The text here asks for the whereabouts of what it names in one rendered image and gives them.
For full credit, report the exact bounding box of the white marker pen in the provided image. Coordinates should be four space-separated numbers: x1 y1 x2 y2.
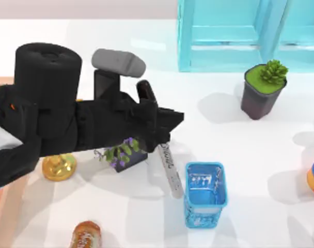
156 141 184 200

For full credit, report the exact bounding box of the shallow salmon-coloured box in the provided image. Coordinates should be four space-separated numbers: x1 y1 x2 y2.
0 76 47 248

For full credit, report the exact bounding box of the black pot with purple flowers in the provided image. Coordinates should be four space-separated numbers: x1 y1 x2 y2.
93 136 149 174

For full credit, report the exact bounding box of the dark pot with green plant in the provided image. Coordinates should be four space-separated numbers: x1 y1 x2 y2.
240 59 289 121

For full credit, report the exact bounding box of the blue square container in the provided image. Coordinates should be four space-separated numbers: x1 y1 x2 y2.
183 161 229 229

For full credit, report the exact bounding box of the pale grey rounded box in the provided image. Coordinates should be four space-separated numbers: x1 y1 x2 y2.
91 49 147 79

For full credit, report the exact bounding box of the gold trophy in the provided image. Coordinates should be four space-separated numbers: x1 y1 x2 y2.
41 152 77 182

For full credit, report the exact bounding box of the light blue rack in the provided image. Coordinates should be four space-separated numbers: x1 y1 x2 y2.
176 0 314 73

